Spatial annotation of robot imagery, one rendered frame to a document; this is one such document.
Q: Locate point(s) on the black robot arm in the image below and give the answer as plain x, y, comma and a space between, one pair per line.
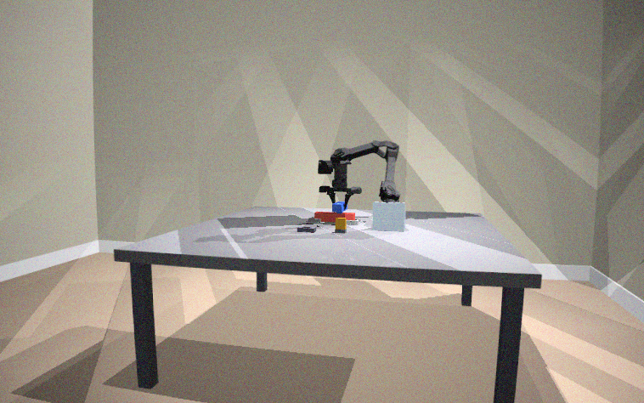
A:
342, 157

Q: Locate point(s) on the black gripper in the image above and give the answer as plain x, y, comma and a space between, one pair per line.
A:
340, 181

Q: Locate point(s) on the orange-yellow rectangular block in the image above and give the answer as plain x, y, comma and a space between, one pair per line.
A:
341, 223

